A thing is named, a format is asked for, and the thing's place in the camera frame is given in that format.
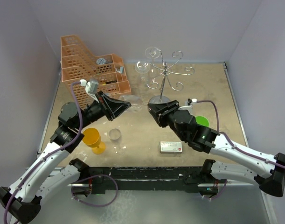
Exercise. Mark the black mounting frame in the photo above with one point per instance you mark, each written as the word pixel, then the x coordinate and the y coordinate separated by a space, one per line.
pixel 187 179

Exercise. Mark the green plastic goblet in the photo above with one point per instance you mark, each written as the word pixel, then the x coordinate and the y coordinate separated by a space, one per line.
pixel 203 121

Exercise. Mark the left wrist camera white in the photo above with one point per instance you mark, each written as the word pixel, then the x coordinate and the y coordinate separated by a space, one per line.
pixel 90 86

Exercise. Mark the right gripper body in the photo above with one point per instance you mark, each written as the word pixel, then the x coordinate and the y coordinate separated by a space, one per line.
pixel 165 119

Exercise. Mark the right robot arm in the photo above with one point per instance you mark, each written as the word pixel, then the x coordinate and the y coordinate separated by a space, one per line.
pixel 267 171

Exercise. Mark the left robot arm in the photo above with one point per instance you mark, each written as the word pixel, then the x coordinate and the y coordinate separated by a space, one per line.
pixel 23 199

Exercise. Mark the orange plastic goblet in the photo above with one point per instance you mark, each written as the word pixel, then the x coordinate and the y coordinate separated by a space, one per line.
pixel 92 139

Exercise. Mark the small white card box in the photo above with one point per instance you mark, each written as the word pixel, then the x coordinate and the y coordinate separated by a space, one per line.
pixel 171 147

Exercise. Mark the chrome wine glass rack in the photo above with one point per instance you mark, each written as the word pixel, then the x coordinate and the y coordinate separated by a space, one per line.
pixel 164 71

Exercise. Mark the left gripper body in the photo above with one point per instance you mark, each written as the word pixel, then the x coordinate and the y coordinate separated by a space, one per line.
pixel 96 110

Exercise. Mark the clear wine glass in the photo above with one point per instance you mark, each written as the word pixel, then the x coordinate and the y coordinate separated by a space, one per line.
pixel 115 137
pixel 152 53
pixel 135 101
pixel 142 68

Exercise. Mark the orange plastic file organizer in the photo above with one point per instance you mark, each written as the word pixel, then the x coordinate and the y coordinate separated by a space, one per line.
pixel 78 62

